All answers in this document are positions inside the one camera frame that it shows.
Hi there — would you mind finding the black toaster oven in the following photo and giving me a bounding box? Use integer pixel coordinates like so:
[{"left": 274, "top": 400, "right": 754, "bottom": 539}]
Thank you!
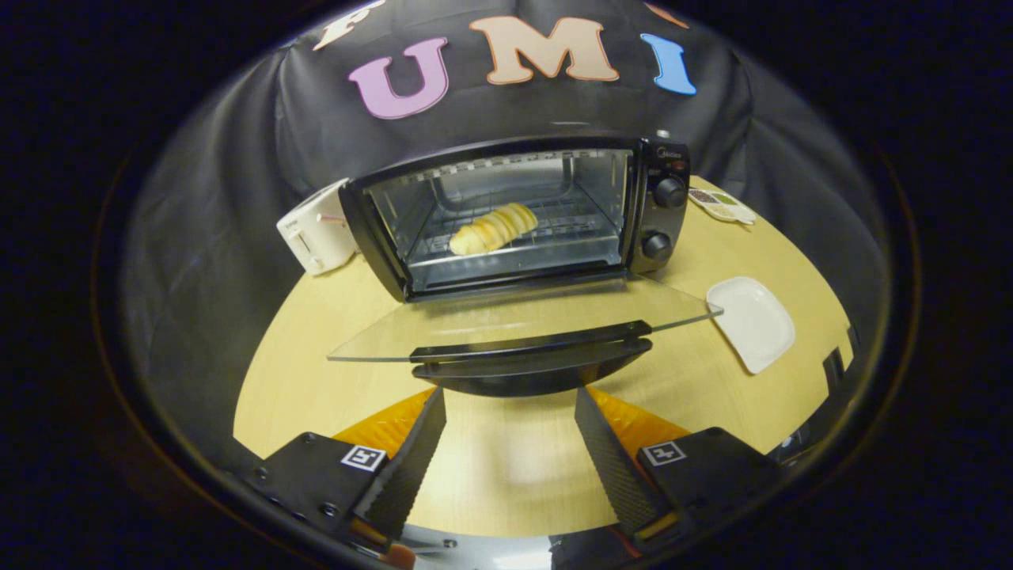
[{"left": 328, "top": 135, "right": 723, "bottom": 398}]

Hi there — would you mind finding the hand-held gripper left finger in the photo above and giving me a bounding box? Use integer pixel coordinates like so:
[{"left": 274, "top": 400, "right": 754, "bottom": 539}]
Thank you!
[{"left": 245, "top": 386, "right": 447, "bottom": 553}]

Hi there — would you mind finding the golden bread roll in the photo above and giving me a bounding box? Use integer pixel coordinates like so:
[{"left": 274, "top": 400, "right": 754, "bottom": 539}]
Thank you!
[{"left": 449, "top": 203, "right": 540, "bottom": 257}]

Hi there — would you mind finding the white pop-up toaster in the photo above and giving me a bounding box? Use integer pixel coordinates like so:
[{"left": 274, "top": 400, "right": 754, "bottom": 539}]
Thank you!
[{"left": 276, "top": 178, "right": 359, "bottom": 276}]

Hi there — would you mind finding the white square plate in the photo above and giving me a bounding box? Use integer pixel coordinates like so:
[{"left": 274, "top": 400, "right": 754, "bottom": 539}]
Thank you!
[{"left": 706, "top": 276, "right": 796, "bottom": 375}]

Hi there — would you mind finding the white divided condiment tray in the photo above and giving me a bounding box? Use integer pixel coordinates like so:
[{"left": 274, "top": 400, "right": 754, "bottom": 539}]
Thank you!
[{"left": 687, "top": 187, "right": 757, "bottom": 226}]

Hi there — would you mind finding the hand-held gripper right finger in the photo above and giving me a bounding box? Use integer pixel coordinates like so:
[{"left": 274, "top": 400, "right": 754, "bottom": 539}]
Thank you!
[{"left": 574, "top": 386, "right": 784, "bottom": 547}]

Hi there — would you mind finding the black backdrop cloth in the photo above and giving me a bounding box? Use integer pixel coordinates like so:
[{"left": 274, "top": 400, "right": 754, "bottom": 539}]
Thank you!
[{"left": 123, "top": 0, "right": 891, "bottom": 476}]

